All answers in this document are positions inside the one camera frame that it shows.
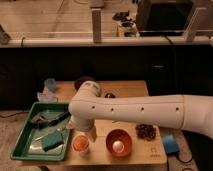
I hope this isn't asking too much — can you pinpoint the black handled utensil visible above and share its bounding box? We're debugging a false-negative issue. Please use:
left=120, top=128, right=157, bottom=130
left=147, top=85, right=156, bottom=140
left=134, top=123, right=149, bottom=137
left=48, top=111, right=70, bottom=126

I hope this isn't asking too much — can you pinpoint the green plastic tray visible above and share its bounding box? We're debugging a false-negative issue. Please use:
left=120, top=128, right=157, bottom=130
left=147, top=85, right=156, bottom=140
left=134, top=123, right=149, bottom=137
left=11, top=102, right=71, bottom=162

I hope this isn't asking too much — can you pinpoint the dark brown bowl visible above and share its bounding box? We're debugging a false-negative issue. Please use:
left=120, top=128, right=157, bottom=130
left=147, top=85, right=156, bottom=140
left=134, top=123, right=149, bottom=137
left=74, top=76, right=95, bottom=90

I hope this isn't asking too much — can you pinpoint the white egg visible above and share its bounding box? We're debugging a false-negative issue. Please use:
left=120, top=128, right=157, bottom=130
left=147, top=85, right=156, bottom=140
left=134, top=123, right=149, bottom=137
left=112, top=140, right=124, bottom=153

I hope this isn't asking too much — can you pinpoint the small dark object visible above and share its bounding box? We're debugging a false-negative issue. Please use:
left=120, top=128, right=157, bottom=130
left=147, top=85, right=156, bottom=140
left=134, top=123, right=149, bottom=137
left=105, top=93, right=116, bottom=98

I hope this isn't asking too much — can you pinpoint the clear plastic bag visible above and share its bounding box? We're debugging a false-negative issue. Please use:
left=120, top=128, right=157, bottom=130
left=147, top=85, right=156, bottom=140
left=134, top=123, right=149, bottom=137
left=37, top=92, right=58, bottom=103

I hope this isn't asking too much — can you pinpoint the orange bowl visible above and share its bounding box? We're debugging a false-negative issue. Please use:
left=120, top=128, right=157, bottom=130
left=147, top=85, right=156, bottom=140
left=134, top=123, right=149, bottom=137
left=106, top=129, right=132, bottom=157

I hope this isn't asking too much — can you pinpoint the blue object on floor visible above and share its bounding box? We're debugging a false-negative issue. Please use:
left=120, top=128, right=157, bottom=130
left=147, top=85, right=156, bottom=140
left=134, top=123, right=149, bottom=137
left=162, top=135, right=179, bottom=154

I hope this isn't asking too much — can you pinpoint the paper cup with orange inside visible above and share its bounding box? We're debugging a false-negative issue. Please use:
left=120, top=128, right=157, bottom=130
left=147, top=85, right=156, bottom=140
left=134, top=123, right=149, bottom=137
left=72, top=135, right=89, bottom=155

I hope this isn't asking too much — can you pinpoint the metal frame post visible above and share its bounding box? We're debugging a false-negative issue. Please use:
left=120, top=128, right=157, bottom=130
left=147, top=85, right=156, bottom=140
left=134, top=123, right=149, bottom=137
left=92, top=8, right=101, bottom=43

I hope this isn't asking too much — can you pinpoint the black computer monitor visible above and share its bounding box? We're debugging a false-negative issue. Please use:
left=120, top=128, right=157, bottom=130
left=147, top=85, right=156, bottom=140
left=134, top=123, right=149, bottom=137
left=136, top=0, right=193, bottom=35

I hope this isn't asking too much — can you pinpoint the teal sponge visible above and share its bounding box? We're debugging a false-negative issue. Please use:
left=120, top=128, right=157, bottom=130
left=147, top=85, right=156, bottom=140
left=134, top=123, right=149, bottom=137
left=41, top=132, right=63, bottom=151

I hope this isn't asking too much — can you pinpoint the grey cloth in tray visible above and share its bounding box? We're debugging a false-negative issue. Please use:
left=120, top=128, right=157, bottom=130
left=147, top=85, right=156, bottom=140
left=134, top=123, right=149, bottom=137
left=30, top=115, right=48, bottom=129

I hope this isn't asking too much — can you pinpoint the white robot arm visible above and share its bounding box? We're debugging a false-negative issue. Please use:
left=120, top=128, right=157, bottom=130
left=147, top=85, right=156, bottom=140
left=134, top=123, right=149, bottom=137
left=69, top=81, right=213, bottom=139

